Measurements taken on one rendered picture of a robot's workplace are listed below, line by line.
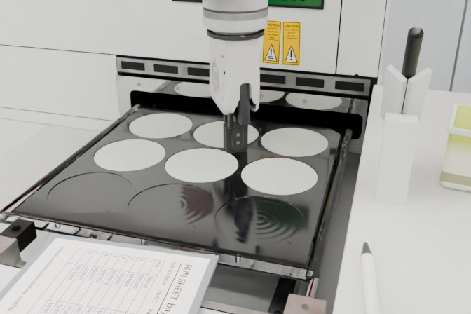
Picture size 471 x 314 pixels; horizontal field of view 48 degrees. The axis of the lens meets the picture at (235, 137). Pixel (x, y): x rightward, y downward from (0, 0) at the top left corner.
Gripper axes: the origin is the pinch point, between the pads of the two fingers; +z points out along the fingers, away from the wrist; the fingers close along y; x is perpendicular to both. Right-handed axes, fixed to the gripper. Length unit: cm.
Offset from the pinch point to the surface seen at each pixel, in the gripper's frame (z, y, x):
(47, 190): 2.0, 5.0, -25.6
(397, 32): 21, -129, 105
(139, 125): 2.0, -12.4, -12.6
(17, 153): 9.9, -24.3, -33.3
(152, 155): 2.0, -1.4, -11.8
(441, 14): 13, -120, 118
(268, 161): 2.0, 4.6, 3.5
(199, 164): 2.0, 3.0, -5.9
